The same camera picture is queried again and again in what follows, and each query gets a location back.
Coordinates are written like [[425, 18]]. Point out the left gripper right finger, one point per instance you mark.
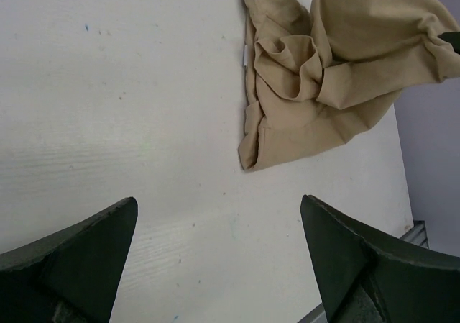
[[366, 275]]

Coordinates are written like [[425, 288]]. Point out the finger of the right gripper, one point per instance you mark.
[[453, 38]]

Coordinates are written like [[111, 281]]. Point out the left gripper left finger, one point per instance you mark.
[[72, 275]]

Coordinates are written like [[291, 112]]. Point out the beige t shirt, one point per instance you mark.
[[317, 77]]

